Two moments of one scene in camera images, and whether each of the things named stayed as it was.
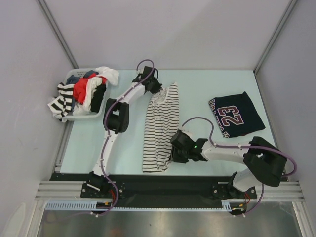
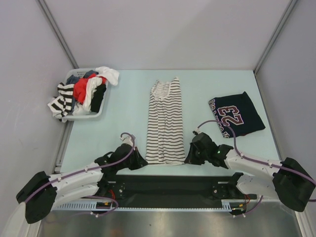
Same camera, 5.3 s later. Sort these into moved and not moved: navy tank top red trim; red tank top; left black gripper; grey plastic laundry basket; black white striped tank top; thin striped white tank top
Moved: thin striped white tank top; left black gripper
Not moved: red tank top; navy tank top red trim; black white striped tank top; grey plastic laundry basket
